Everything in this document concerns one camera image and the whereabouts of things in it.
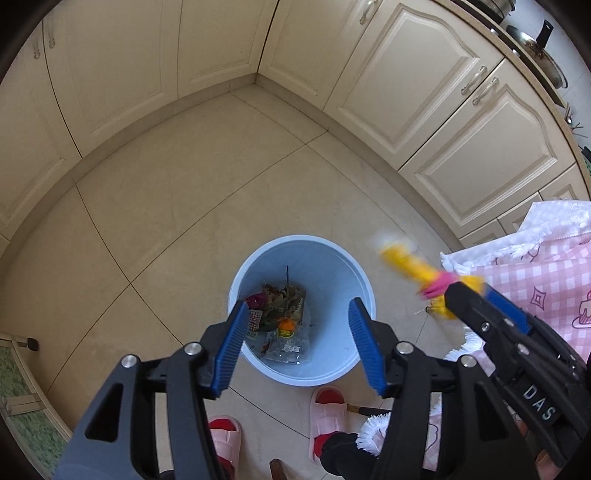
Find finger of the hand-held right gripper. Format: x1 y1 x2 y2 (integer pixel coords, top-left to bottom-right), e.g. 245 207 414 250
445 281 532 370
485 286 583 370

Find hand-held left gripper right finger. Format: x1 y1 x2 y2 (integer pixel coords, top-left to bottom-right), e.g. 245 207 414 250
347 298 522 480

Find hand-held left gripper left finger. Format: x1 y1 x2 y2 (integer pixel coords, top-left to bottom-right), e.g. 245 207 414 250
53 300 252 480

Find red snack wrapper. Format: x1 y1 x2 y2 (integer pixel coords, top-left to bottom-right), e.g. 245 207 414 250
246 295 267 342

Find rubbish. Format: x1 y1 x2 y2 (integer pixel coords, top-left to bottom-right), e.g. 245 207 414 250
259 285 308 333

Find blue trash bin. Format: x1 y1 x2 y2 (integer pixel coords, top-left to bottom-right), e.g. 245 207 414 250
228 235 376 387

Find yellow and pink toy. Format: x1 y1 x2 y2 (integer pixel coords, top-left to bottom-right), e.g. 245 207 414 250
379 235 485 321

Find pink red slipper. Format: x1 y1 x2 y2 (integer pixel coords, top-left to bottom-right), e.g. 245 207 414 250
208 415 243 480
308 387 347 462

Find person's dark trouser leg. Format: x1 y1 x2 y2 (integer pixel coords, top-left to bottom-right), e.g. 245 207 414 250
321 431 386 478

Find green glass door panel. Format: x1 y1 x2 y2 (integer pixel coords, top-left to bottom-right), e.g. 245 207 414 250
0 332 75 476

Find cream lower cabinets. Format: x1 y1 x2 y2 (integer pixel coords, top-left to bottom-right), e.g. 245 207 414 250
0 0 591 250

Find steel wok with lid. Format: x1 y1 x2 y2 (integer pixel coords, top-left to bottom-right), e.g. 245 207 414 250
505 21 570 90

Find steel steamer pot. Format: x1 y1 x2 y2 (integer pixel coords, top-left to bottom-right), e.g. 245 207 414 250
480 0 518 24

